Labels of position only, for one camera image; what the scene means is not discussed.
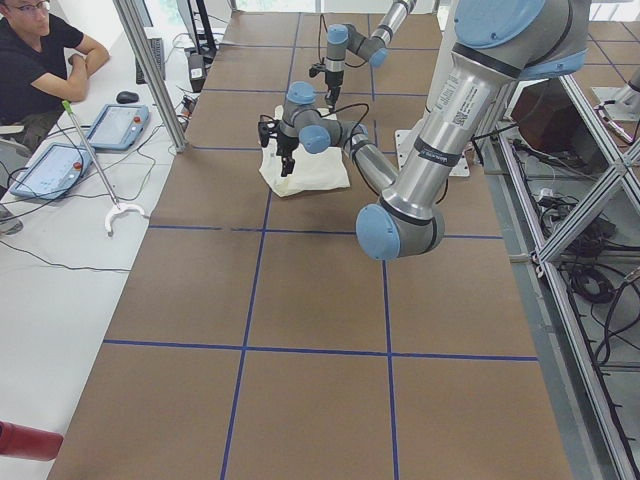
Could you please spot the short black gripper finger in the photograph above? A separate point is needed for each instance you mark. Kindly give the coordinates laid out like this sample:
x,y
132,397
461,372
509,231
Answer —
x,y
331,97

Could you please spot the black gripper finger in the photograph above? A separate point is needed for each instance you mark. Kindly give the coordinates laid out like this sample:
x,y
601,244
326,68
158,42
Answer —
x,y
287,166

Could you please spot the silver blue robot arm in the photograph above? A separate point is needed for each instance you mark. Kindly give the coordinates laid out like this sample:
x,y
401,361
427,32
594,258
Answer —
x,y
373,49
495,43

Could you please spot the lower blue teach pendant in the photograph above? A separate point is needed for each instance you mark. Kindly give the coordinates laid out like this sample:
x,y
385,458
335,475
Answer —
x,y
53,173

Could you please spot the cream long sleeve shirt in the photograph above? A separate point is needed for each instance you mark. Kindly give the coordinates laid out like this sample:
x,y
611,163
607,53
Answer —
x,y
318,165

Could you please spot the reacher stick with white hook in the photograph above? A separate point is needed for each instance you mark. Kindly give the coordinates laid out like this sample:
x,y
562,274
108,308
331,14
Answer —
x,y
118,208

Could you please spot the red water bottle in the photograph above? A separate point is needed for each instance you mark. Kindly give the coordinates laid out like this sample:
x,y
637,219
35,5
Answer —
x,y
19,441

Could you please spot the black box with label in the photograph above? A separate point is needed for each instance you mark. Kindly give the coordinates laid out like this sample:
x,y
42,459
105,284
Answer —
x,y
197,72

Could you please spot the upper blue teach pendant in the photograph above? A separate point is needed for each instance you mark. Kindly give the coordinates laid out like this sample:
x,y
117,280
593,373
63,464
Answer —
x,y
118,127

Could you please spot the black computer mouse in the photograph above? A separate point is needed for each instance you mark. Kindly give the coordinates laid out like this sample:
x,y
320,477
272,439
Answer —
x,y
127,97

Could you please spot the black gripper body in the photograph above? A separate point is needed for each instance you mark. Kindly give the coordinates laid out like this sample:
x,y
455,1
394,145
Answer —
x,y
286,144
332,80

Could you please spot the seated man black shirt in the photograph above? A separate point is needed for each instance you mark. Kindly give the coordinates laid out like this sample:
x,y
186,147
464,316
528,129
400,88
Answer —
x,y
44,61

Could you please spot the blue teach pendant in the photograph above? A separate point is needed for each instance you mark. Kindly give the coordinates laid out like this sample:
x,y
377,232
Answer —
x,y
118,127
53,173

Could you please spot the aluminium frame post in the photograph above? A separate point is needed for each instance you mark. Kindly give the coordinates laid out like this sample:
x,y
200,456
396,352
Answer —
x,y
134,30

